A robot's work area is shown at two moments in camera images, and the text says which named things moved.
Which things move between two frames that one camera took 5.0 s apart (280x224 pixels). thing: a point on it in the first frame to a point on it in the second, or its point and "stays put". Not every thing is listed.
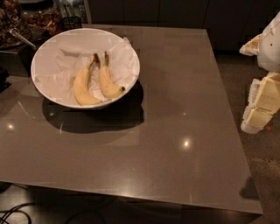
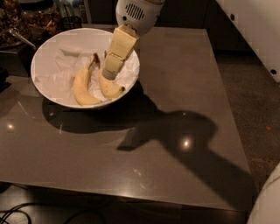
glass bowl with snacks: x=27 y=24 stays put
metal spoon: x=15 y=31 stays put
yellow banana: x=80 y=87 stays put
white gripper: x=269 y=46 to x=139 y=16
